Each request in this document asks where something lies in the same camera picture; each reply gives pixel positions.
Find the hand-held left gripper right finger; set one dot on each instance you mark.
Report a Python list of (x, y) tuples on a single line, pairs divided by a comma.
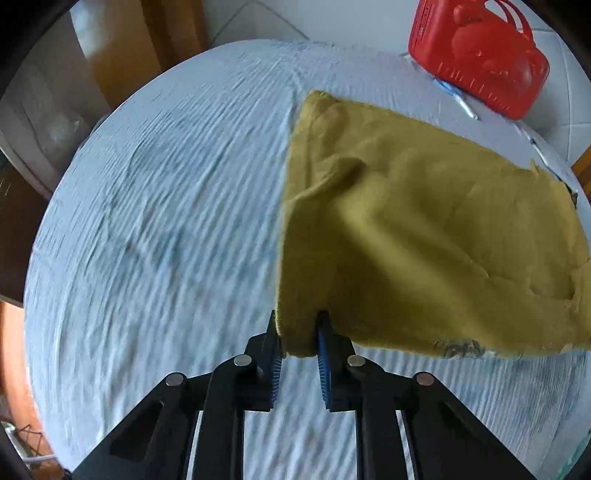
[(324, 369)]

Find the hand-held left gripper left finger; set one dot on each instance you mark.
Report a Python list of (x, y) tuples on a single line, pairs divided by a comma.
[(276, 364)]

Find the mustard yellow garment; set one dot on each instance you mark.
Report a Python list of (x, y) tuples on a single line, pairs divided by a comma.
[(415, 221)]

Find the light blue printed bed sheet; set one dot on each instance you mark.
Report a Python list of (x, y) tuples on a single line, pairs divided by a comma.
[(161, 230)]

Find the blue pen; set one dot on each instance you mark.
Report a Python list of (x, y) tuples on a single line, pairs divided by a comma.
[(467, 109)]

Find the brown wooden furniture panel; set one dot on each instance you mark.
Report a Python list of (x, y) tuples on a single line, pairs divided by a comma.
[(582, 168), (129, 55)]

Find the red plastic basket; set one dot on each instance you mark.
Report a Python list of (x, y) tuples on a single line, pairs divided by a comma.
[(480, 60)]

